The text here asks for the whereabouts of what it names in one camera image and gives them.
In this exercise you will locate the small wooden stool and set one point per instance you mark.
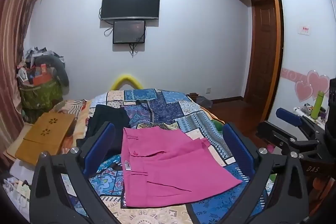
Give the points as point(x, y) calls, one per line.
point(193, 95)

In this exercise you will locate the blue patchwork blanket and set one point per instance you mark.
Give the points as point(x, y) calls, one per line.
point(168, 106)

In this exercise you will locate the striped brown curtain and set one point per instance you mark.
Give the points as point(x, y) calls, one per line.
point(11, 43)

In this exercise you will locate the orange box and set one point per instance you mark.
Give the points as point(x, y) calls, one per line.
point(39, 79)

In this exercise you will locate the green patterned storage bag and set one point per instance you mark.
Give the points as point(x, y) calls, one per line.
point(40, 95)

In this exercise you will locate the white sliding wardrobe door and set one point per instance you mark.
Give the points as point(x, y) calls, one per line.
point(304, 29)

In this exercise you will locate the white printed plastic bag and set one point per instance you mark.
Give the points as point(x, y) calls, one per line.
point(15, 183)

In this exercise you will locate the wooden lap tray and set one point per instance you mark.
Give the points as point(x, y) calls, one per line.
point(43, 137)

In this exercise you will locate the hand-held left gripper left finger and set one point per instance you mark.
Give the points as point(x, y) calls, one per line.
point(101, 145)

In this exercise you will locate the pink plush toy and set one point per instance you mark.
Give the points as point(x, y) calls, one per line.
point(270, 148)

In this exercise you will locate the white wall socket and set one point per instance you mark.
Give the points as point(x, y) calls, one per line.
point(208, 89)

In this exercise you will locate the green bottle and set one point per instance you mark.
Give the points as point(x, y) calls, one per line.
point(316, 106)

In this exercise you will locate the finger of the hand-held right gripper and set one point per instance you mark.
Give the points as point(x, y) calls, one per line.
point(278, 134)
point(288, 116)

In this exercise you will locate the brown wooden door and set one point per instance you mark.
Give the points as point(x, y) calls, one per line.
point(262, 50)

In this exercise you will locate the red and white label sticker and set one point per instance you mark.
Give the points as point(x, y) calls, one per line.
point(304, 29)

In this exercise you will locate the black wall television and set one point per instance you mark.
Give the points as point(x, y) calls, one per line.
point(130, 3)

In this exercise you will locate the pink pants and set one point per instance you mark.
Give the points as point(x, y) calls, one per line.
point(162, 161)

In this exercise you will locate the small black wall screen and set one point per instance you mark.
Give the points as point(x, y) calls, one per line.
point(129, 32)

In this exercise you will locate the pink heart sticker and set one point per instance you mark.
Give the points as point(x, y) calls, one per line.
point(319, 81)
point(303, 91)

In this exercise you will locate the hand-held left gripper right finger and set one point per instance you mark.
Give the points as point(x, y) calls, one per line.
point(237, 150)

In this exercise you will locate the grey neck pillow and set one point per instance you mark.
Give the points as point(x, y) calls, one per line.
point(59, 66)

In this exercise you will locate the yellow foam arch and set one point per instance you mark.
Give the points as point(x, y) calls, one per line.
point(124, 82)

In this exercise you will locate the dark pants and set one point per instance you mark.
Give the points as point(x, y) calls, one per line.
point(107, 115)

